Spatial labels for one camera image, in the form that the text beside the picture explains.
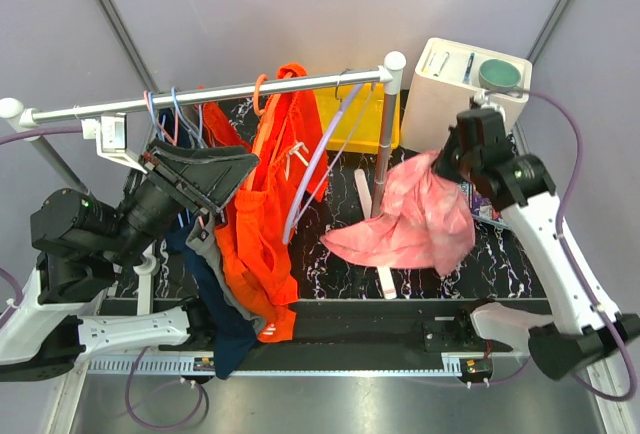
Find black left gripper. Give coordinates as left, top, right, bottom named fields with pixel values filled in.
left=104, top=137, right=264, bottom=267

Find pink patterned shorts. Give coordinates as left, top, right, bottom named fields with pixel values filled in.
left=321, top=151, right=475, bottom=277

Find lilac wire clothes hanger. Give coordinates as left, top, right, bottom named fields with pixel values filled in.
left=281, top=69, right=375, bottom=245

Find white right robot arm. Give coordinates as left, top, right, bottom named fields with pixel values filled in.
left=433, top=107, right=639, bottom=380

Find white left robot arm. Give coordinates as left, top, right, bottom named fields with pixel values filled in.
left=1, top=140, right=259, bottom=382

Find pink clothes hanger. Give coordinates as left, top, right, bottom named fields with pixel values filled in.
left=143, top=91, right=209, bottom=228

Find orange clothes hanger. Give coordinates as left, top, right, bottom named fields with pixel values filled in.
left=252, top=74, right=269, bottom=119

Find treehouse children's book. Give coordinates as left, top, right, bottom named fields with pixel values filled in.
left=460, top=182, right=507, bottom=229

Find blue pen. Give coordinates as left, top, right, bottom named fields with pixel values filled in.
left=463, top=52, right=475, bottom=85

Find grey garment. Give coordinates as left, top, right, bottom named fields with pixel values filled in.
left=186, top=216, right=267, bottom=335

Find white storage box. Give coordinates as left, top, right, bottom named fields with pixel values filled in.
left=400, top=38, right=533, bottom=152

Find teal ceramic cup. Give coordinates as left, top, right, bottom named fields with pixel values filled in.
left=478, top=59, right=522, bottom=91

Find orange garment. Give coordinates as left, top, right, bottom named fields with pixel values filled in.
left=214, top=91, right=328, bottom=343

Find white pen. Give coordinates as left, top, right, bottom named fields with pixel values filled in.
left=433, top=51, right=450, bottom=77

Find yellow plastic crate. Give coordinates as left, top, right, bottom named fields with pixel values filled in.
left=314, top=84, right=385, bottom=154

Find silver clothes rack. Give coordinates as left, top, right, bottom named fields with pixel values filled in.
left=0, top=51, right=407, bottom=313

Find navy blue garment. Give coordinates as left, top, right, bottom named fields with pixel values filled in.
left=165, top=210, right=257, bottom=380

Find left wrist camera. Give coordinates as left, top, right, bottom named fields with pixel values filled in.
left=81, top=113, right=145, bottom=173

